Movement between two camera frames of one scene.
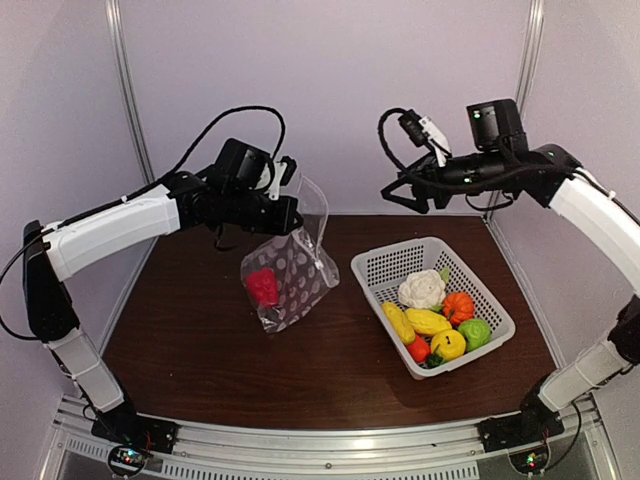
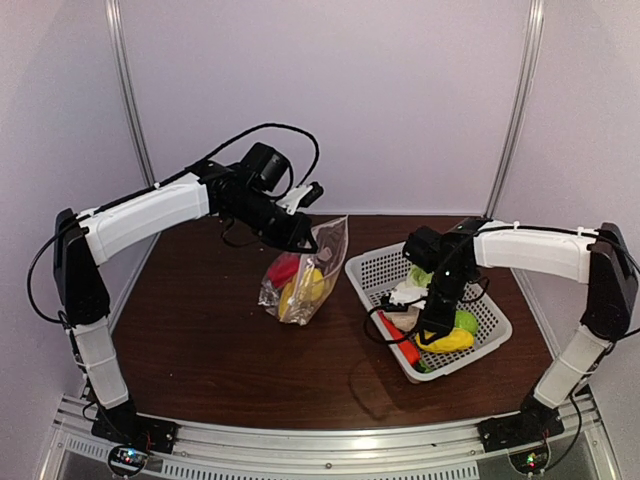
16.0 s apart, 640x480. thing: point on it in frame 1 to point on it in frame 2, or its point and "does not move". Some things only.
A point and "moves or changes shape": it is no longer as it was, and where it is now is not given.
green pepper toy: x=476 y=332 to x=466 y=320
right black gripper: x=421 y=175 to x=442 y=324
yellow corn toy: x=399 y=321 to x=289 y=307
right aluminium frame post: x=529 y=65 does not move
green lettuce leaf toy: x=434 y=360 to x=423 y=368
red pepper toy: x=263 y=285 to x=283 y=267
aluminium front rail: x=227 y=451 does not move
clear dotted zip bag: x=284 y=274 moves or changes shape
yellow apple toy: x=450 y=344 to x=312 y=284
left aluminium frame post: x=135 y=99 does not move
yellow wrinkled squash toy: x=426 y=322 moves or changes shape
